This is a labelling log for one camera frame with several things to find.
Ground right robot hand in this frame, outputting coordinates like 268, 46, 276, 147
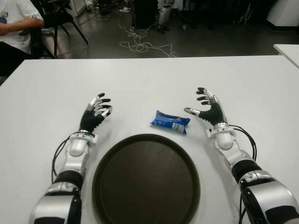
184, 87, 228, 127

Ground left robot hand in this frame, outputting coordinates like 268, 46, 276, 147
78, 92, 114, 136

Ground blue Oreo cookie pack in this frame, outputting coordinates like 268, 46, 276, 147
149, 109, 191, 135

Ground round dark brown tray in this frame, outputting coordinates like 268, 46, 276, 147
92, 133, 201, 224

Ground white side table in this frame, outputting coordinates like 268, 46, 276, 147
272, 43, 299, 70

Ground black office chair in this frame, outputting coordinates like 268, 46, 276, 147
30, 0, 89, 59

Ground silver humanoid robot leg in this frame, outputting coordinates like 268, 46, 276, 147
157, 0, 173, 32

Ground person in white shirt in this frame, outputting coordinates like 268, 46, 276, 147
0, 0, 45, 77

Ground black wheeled cabinet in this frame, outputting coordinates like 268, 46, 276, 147
134, 0, 161, 30

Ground white cabinet with black base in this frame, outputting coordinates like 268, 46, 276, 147
266, 0, 299, 28

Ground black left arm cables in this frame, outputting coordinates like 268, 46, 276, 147
51, 132, 80, 178

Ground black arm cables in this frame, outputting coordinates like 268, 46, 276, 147
51, 132, 80, 178
230, 125, 257, 161

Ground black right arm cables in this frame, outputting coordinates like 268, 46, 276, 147
230, 125, 257, 161

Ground white cable on floor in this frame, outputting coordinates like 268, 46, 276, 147
118, 9, 178, 58

